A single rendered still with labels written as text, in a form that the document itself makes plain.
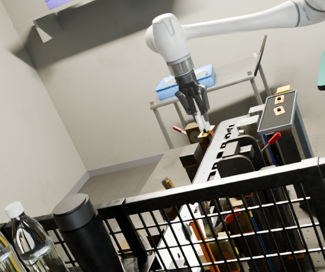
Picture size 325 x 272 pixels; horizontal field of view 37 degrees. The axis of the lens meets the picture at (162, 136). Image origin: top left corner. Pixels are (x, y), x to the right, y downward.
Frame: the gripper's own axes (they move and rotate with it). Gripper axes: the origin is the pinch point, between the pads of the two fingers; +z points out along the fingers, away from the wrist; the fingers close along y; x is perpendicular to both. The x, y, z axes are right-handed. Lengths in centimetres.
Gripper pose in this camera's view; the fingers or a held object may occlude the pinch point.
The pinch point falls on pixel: (202, 122)
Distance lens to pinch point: 184.0
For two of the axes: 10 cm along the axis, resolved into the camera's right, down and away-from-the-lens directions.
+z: 3.7, 8.7, 3.4
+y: -8.1, 1.2, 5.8
